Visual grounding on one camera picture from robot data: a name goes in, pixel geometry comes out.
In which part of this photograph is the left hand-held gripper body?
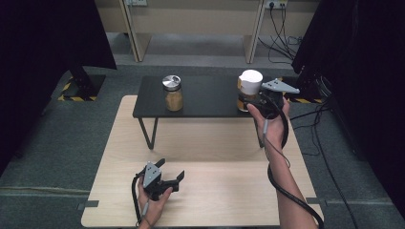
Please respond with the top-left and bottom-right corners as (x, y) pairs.
(138, 161), (181, 202)

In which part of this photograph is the right hand-held gripper cable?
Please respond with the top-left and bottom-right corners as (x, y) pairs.
(261, 94), (325, 229)

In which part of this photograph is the person's left hand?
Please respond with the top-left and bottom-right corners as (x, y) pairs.
(136, 186), (174, 229)

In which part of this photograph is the black curtain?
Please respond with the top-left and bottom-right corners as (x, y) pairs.
(290, 0), (405, 220)
(0, 0), (117, 177)

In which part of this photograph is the black cables bundle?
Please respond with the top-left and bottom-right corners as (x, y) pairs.
(257, 3), (304, 66)

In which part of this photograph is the left hand-held gripper cable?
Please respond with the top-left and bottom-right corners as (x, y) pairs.
(131, 173), (148, 227)

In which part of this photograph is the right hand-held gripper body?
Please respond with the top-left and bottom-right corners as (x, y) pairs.
(253, 78), (301, 121)

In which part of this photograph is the silver lid glass jar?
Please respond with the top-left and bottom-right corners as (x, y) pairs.
(160, 74), (185, 113)

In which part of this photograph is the black stand base striped tape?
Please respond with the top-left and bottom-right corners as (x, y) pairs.
(56, 66), (107, 103)
(277, 65), (332, 105)

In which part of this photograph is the long black floor cable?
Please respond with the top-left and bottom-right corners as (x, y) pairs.
(288, 100), (361, 229)

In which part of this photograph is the grey tape strip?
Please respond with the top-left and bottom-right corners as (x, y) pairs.
(76, 199), (100, 211)
(306, 197), (328, 208)

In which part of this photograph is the white lid glass jar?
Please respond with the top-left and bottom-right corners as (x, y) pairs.
(236, 69), (265, 114)

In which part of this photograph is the person's right hand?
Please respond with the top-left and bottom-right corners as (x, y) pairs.
(246, 96), (291, 155)

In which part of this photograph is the white wall socket strip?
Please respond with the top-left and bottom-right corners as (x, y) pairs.
(125, 0), (149, 8)

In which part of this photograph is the beige wooden desk leg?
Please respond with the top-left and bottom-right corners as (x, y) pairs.
(117, 0), (154, 63)
(243, 0), (267, 65)

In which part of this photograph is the black metal shelf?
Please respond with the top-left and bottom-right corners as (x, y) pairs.
(132, 75), (286, 151)

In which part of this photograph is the hand-held gripper cable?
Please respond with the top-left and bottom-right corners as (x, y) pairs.
(261, 94), (325, 229)
(131, 173), (148, 227)

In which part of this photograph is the white wall socket with plugs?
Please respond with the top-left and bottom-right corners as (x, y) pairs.
(263, 0), (289, 10)

